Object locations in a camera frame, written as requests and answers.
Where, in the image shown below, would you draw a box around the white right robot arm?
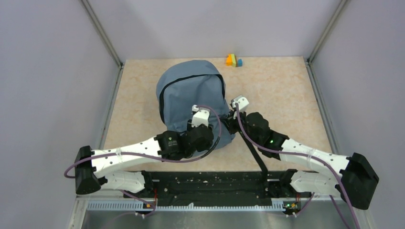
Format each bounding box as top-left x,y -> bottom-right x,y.
221,111 -> 379,210

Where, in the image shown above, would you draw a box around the colourful sticky note stack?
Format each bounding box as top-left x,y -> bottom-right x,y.
225,53 -> 243,67

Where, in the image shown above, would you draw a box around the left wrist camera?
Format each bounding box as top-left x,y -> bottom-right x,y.
192,105 -> 210,125

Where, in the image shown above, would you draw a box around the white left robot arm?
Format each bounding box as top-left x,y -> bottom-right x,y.
75,124 -> 214,197

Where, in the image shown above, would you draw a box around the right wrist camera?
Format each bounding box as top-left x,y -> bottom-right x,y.
230,95 -> 249,119

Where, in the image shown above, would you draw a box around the blue student backpack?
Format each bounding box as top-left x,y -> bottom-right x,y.
156,60 -> 235,159

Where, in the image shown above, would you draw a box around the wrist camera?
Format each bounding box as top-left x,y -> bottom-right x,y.
192,105 -> 210,125
230,95 -> 249,119

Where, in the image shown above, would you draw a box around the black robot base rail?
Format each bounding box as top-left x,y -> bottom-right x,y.
134,171 -> 311,207

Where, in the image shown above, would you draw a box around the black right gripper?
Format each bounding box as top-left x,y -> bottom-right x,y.
222,107 -> 260,145

